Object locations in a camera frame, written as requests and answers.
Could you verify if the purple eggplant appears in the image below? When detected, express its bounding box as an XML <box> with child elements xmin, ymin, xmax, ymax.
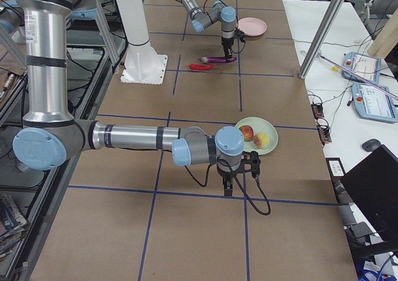
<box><xmin>198</xmin><ymin>56</ymin><xmax>237</xmax><ymax>64</ymax></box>

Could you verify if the black computer mouse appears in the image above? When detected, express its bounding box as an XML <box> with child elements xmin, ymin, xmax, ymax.
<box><xmin>361</xmin><ymin>139</ymin><xmax>381</xmax><ymax>152</ymax></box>

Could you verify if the teach pendant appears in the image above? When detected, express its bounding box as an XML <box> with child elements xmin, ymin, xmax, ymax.
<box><xmin>343</xmin><ymin>52</ymin><xmax>381</xmax><ymax>85</ymax></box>
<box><xmin>352</xmin><ymin>82</ymin><xmax>397</xmax><ymax>123</ymax></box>

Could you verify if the red pomegranate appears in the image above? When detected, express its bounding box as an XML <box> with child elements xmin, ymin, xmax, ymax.
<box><xmin>239</xmin><ymin>125</ymin><xmax>254</xmax><ymax>142</ymax></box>

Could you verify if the black camera cable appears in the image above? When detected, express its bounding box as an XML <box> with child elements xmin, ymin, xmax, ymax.
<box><xmin>183</xmin><ymin>159</ymin><xmax>271</xmax><ymax>215</ymax></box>

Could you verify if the green plate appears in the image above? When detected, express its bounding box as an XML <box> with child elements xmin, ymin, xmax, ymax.
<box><xmin>235</xmin><ymin>117</ymin><xmax>279</xmax><ymax>155</ymax></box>

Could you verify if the pink plate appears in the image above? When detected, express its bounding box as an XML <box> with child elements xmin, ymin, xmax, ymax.
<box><xmin>238</xmin><ymin>17</ymin><xmax>267</xmax><ymax>37</ymax></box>

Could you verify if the black laptop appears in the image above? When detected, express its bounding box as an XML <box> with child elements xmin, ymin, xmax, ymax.
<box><xmin>340</xmin><ymin>145</ymin><xmax>397</xmax><ymax>241</ymax></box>

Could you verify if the orange black power strip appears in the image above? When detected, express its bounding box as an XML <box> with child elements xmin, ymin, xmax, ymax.
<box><xmin>311</xmin><ymin>103</ymin><xmax>332</xmax><ymax>145</ymax></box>

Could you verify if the red chili pepper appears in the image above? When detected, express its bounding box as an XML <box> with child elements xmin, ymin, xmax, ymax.
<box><xmin>189</xmin><ymin>63</ymin><xmax>215</xmax><ymax>71</ymax></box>

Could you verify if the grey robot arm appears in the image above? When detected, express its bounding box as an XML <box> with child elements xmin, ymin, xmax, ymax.
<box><xmin>12</xmin><ymin>0</ymin><xmax>244</xmax><ymax>196</ymax></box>
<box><xmin>177</xmin><ymin>0</ymin><xmax>237</xmax><ymax>62</ymax></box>

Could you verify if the aluminium frame post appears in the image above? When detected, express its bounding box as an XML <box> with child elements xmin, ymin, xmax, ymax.
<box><xmin>298</xmin><ymin>0</ymin><xmax>345</xmax><ymax>79</ymax></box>

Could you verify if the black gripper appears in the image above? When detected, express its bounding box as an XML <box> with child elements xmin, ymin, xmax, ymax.
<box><xmin>222</xmin><ymin>175</ymin><xmax>233</xmax><ymax>196</ymax></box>
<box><xmin>221</xmin><ymin>37</ymin><xmax>233</xmax><ymax>57</ymax></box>

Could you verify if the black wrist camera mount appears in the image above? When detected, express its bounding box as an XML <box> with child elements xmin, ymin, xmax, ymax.
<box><xmin>239</xmin><ymin>151</ymin><xmax>261</xmax><ymax>179</ymax></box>

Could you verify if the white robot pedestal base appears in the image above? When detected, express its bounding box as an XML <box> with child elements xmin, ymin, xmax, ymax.
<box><xmin>116</xmin><ymin>0</ymin><xmax>168</xmax><ymax>85</ymax></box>

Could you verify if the teach pendant near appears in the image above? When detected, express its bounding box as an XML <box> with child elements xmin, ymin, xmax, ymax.
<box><xmin>352</xmin><ymin>82</ymin><xmax>397</xmax><ymax>123</ymax></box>

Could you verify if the teach pendant far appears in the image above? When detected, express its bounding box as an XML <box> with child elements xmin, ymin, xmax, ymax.
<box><xmin>343</xmin><ymin>52</ymin><xmax>381</xmax><ymax>85</ymax></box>

